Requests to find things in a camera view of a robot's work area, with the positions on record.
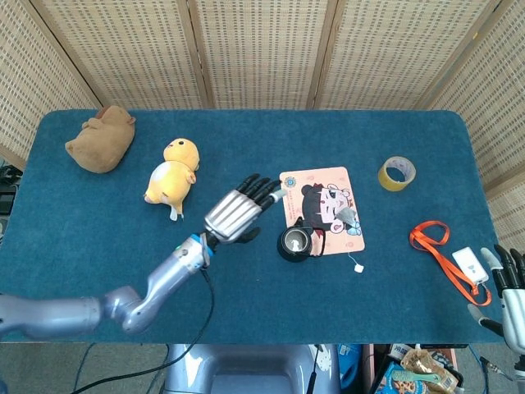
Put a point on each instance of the blue printed snack box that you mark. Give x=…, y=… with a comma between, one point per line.
x=389, y=386

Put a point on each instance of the black equipment beside table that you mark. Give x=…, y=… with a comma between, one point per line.
x=6, y=193

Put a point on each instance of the yellow packing tape roll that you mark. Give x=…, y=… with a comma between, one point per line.
x=383, y=180

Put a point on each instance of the green comb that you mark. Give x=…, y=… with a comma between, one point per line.
x=410, y=377

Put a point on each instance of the beige snack bag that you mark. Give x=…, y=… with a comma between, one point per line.
x=426, y=361

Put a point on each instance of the grey robot torso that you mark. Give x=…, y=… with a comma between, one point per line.
x=246, y=369

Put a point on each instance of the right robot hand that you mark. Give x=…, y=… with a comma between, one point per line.
x=514, y=303

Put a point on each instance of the cartoon girl mouse pad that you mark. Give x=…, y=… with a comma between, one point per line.
x=295, y=205

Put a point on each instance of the blue table carpet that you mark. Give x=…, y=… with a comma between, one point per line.
x=262, y=139

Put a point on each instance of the yellow plush toy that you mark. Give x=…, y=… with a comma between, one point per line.
x=172, y=180

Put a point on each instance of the grey pyramid tea bag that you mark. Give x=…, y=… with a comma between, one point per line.
x=348, y=215

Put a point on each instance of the woven wooden folding screen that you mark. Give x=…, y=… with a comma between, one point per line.
x=262, y=53

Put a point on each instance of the white badge card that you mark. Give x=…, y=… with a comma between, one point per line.
x=471, y=267

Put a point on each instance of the brown plush toy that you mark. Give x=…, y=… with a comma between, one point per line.
x=102, y=143

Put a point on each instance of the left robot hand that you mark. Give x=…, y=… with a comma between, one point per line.
x=234, y=213

